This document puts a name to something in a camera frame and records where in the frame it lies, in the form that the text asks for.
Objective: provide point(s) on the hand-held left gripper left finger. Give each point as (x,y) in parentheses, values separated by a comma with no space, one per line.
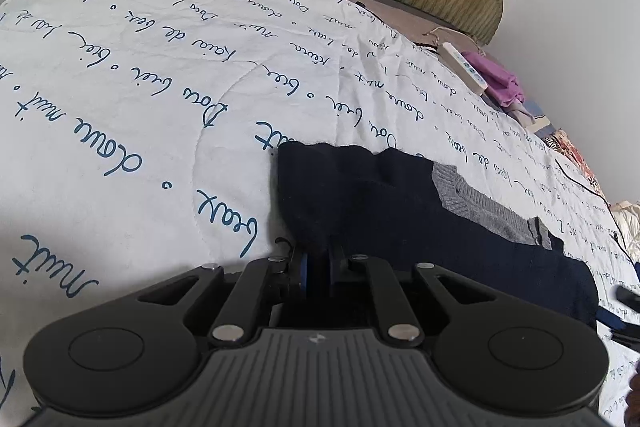
(304,274)

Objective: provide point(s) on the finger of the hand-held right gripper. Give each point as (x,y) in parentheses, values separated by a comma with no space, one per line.
(626,336)
(628,298)

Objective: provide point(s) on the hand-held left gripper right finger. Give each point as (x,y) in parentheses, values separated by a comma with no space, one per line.
(332,276)

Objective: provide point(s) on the navy and grey knit sweater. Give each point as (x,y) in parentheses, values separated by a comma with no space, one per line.
(390,207)

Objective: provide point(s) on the cream white crumpled cloth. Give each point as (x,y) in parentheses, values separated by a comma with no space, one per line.
(629,219)

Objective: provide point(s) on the floral patterned cloth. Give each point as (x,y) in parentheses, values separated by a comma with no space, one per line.
(575,157)

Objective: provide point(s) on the grey blue cloth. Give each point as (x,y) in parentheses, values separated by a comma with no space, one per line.
(530,116)

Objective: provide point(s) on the white blanket with blue script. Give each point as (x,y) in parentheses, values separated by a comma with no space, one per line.
(125,107)

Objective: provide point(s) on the white remote control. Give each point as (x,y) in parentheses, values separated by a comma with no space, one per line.
(462,67)

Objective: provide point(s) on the purple cloth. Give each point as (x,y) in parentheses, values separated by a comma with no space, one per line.
(492,74)

